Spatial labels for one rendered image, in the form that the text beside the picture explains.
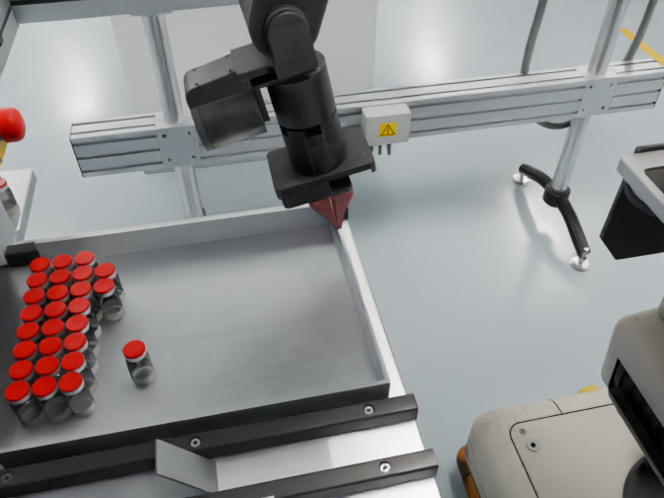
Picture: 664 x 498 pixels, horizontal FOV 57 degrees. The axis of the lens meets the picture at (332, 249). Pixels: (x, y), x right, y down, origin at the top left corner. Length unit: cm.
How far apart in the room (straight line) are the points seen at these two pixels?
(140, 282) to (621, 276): 164
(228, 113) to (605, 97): 150
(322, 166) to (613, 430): 96
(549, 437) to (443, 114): 86
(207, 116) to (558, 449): 100
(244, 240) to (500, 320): 122
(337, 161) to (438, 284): 134
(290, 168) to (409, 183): 166
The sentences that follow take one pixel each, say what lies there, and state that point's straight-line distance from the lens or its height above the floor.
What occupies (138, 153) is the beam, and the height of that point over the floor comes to 48.
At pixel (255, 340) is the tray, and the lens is 65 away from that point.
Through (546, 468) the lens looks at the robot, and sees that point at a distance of 130.
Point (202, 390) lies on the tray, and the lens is 62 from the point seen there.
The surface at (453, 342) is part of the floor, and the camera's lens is 178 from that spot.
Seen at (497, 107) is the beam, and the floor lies 50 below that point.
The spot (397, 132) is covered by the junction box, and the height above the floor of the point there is 49.
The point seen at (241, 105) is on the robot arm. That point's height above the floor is 111.
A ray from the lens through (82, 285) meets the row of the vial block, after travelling 68.
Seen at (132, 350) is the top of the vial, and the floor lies 93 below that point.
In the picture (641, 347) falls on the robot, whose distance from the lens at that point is 83.
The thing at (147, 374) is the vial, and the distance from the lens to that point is 63.
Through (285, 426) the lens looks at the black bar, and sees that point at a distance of 57.
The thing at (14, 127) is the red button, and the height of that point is 100.
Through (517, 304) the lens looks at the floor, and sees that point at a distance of 191.
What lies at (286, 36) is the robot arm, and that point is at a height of 118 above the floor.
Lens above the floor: 139
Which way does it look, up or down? 44 degrees down
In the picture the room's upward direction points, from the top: straight up
